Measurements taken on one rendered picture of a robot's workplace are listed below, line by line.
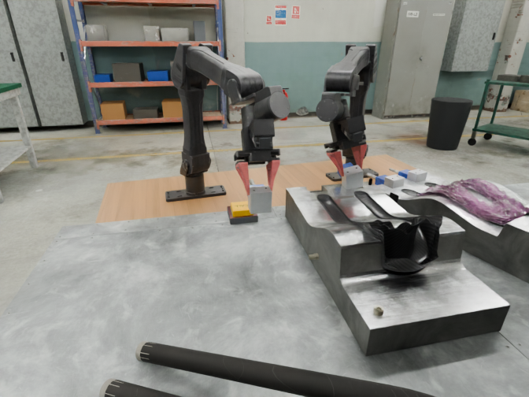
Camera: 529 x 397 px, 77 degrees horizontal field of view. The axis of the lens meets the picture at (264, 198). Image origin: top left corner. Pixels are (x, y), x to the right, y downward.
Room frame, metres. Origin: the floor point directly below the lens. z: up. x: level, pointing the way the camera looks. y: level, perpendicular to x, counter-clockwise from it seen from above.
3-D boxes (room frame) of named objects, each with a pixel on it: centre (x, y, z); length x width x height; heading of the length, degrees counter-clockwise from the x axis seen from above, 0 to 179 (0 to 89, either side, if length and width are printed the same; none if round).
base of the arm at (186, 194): (1.03, 0.23, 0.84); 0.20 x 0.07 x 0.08; 107
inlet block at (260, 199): (0.76, 0.02, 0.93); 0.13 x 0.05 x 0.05; 12
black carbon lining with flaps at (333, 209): (0.67, -0.25, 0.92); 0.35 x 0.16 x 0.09; 12
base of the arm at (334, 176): (1.21, -0.34, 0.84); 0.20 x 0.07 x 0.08; 107
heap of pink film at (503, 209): (0.81, -0.56, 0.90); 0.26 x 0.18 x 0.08; 29
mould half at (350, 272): (0.65, -0.24, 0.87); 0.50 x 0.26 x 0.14; 12
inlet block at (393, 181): (1.02, -0.39, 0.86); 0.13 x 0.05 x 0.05; 29
